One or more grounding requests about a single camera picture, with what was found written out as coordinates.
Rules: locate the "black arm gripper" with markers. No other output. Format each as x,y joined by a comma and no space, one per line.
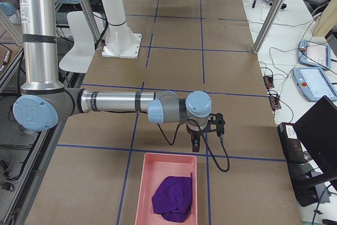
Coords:
193,132

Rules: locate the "orange terminal block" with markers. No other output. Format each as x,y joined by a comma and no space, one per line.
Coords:
268,81
274,102

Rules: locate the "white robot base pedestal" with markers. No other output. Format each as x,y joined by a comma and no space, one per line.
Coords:
120,41

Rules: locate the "teach pendant tablet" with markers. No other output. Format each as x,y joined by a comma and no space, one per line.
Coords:
314,54
314,83

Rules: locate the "orange terminal block near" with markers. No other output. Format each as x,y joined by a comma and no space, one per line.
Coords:
274,102

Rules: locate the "purple cloth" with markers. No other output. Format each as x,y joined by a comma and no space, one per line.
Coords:
173,198

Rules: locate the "aluminium frame post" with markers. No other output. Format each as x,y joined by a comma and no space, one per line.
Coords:
272,14

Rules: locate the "far teach pendant tablet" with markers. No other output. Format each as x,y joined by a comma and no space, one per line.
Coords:
314,54

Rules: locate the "black monitor on stand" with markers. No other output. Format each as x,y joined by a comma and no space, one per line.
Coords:
309,146

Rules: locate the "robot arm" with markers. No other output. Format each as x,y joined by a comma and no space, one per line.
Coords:
45,101

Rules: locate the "orange terminal block far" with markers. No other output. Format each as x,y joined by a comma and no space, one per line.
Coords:
268,81

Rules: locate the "pink plastic bin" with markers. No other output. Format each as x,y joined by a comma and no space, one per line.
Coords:
156,167

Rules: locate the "white chair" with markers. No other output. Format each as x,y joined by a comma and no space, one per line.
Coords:
79,57

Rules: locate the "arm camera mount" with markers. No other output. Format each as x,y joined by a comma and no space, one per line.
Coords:
216,124

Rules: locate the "near teach pendant tablet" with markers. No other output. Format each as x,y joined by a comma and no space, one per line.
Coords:
314,83

